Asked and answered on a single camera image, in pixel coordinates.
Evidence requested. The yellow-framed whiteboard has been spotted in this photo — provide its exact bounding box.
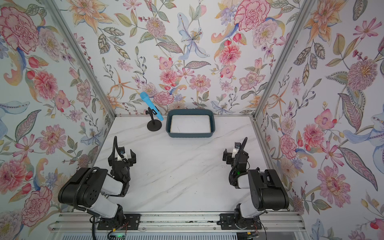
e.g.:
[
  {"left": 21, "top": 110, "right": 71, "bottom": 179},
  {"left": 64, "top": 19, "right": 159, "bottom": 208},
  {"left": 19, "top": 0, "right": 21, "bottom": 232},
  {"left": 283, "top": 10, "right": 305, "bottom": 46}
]
[{"left": 170, "top": 115, "right": 213, "bottom": 134}]

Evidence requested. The teal plastic storage box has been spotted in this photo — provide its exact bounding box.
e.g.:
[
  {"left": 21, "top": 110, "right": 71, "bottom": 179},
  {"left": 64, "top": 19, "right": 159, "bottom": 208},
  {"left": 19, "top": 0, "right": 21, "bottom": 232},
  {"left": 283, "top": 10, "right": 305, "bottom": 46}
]
[{"left": 166, "top": 109, "right": 216, "bottom": 138}]

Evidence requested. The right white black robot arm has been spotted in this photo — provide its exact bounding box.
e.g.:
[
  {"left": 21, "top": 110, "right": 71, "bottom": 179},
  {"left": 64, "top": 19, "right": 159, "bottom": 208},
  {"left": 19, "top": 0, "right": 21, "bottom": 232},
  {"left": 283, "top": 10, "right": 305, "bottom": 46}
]
[{"left": 223, "top": 138, "right": 290, "bottom": 220}]

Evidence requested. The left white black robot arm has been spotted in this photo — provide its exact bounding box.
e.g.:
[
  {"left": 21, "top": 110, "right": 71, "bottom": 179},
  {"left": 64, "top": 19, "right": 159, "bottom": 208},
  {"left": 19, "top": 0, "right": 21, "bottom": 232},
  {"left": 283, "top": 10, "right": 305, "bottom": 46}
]
[{"left": 58, "top": 137, "right": 137, "bottom": 222}]

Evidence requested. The black microphone stand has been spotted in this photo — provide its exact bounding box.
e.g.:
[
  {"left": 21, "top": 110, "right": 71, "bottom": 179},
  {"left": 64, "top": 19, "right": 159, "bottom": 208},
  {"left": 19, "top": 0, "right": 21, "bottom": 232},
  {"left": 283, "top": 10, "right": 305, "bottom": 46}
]
[{"left": 146, "top": 107, "right": 162, "bottom": 132}]

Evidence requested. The blue microphone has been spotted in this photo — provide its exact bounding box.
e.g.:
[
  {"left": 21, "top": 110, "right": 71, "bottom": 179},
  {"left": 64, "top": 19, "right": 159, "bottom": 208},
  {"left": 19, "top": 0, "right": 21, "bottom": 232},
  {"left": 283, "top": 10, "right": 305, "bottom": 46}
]
[{"left": 140, "top": 92, "right": 164, "bottom": 121}]

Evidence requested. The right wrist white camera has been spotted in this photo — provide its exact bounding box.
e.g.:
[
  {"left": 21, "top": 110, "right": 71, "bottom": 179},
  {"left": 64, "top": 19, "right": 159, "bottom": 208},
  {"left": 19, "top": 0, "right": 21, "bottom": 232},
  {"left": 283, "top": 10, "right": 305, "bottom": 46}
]
[{"left": 232, "top": 148, "right": 240, "bottom": 158}]

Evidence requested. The wrist white camera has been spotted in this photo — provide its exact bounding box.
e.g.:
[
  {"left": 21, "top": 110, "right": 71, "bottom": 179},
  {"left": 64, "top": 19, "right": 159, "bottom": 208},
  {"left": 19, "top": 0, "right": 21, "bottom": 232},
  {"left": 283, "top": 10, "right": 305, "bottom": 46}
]
[
  {"left": 117, "top": 147, "right": 128, "bottom": 162},
  {"left": 232, "top": 148, "right": 240, "bottom": 158}
]

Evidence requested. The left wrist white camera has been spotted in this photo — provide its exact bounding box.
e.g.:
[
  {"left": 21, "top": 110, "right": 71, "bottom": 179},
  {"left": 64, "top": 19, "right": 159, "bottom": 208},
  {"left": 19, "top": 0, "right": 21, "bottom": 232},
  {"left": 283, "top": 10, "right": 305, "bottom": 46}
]
[{"left": 117, "top": 147, "right": 128, "bottom": 162}]

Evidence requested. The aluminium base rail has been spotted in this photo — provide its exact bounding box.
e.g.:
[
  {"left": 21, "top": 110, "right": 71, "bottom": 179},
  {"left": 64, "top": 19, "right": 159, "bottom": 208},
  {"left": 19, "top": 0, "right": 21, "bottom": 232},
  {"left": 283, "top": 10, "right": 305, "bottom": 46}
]
[{"left": 48, "top": 211, "right": 306, "bottom": 233}]

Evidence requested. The right aluminium corner post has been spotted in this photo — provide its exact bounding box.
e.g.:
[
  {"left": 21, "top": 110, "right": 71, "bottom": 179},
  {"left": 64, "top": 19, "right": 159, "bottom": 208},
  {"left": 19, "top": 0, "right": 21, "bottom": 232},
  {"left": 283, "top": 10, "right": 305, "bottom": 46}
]
[{"left": 254, "top": 0, "right": 316, "bottom": 121}]

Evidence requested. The aluminium corner post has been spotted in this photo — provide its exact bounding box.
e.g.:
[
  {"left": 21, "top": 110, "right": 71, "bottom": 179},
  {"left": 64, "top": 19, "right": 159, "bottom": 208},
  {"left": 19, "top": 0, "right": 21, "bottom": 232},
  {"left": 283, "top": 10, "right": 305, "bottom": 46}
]
[
  {"left": 42, "top": 0, "right": 117, "bottom": 121},
  {"left": 254, "top": 0, "right": 316, "bottom": 121}
]

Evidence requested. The left aluminium corner post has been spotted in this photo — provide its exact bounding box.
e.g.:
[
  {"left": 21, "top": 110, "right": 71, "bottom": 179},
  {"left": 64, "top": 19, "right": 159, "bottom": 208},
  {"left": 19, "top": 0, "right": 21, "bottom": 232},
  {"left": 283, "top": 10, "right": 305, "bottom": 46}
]
[{"left": 42, "top": 0, "right": 117, "bottom": 121}]

